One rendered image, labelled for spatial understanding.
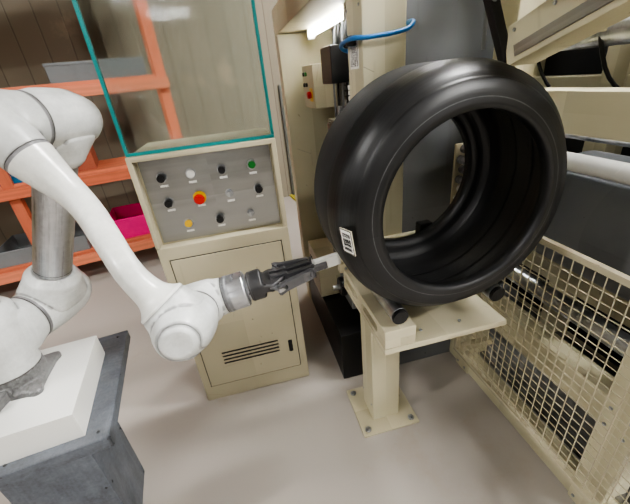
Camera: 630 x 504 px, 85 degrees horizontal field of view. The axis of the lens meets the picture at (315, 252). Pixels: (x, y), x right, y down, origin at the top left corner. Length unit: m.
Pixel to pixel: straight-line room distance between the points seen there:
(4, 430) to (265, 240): 0.98
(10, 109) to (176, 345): 0.60
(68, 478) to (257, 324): 0.85
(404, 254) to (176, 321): 0.73
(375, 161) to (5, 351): 1.08
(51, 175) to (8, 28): 3.89
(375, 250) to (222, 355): 1.24
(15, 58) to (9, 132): 3.81
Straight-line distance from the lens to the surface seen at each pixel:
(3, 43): 4.75
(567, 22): 1.08
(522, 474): 1.80
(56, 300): 1.33
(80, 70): 3.44
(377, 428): 1.78
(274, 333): 1.77
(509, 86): 0.81
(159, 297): 0.70
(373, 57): 1.09
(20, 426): 1.25
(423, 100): 0.72
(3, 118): 0.95
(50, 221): 1.19
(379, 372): 1.59
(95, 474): 1.51
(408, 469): 1.71
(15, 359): 1.29
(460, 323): 1.07
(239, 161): 1.45
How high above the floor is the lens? 1.46
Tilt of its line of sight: 27 degrees down
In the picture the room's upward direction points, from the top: 6 degrees counter-clockwise
